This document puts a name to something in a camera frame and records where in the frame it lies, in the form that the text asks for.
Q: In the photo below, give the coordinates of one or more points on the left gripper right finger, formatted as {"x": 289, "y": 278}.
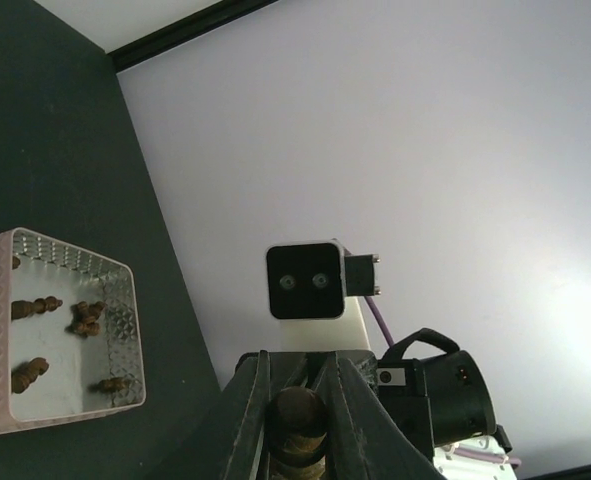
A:
{"x": 363, "y": 440}

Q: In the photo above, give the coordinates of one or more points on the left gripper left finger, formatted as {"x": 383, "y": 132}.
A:
{"x": 236, "y": 434}

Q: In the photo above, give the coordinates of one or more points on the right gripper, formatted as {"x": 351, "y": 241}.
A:
{"x": 298, "y": 369}

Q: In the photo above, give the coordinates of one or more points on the dark chess piece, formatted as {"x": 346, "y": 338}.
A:
{"x": 86, "y": 316}
{"x": 21, "y": 309}
{"x": 296, "y": 432}
{"x": 110, "y": 386}
{"x": 27, "y": 373}

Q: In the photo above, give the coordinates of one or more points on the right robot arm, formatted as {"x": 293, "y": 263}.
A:
{"x": 436, "y": 395}

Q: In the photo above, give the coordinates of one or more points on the dark chess piece in tin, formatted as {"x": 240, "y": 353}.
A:
{"x": 86, "y": 316}
{"x": 110, "y": 386}
{"x": 21, "y": 309}
{"x": 27, "y": 373}

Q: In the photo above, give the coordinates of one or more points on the pink metal tin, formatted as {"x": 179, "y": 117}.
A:
{"x": 32, "y": 266}

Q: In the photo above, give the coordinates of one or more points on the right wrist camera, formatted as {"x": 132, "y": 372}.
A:
{"x": 314, "y": 293}

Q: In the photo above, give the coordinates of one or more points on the black frame post right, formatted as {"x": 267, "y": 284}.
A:
{"x": 182, "y": 31}

